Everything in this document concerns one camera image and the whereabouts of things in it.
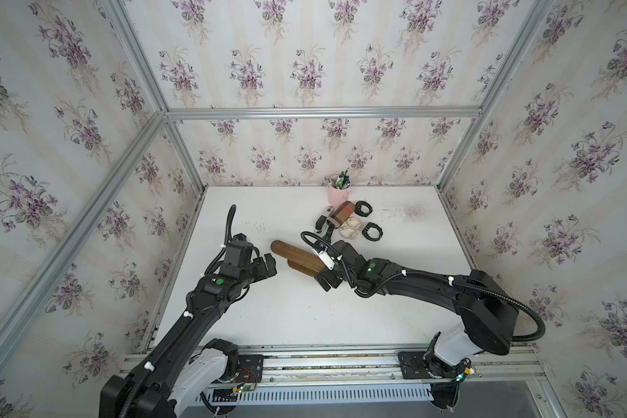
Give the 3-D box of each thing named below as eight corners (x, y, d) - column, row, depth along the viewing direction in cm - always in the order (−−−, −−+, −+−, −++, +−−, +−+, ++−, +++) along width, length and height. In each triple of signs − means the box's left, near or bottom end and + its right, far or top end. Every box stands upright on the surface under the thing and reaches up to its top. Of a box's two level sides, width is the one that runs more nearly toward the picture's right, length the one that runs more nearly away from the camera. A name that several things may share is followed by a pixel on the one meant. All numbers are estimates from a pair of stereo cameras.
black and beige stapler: (313, 232, 105) (313, 227, 102) (323, 209, 113) (324, 204, 110) (323, 235, 104) (323, 230, 101) (333, 212, 112) (333, 207, 109)
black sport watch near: (372, 244, 102) (374, 239, 100) (360, 232, 106) (361, 228, 103) (383, 236, 105) (385, 231, 103) (371, 224, 109) (372, 220, 106)
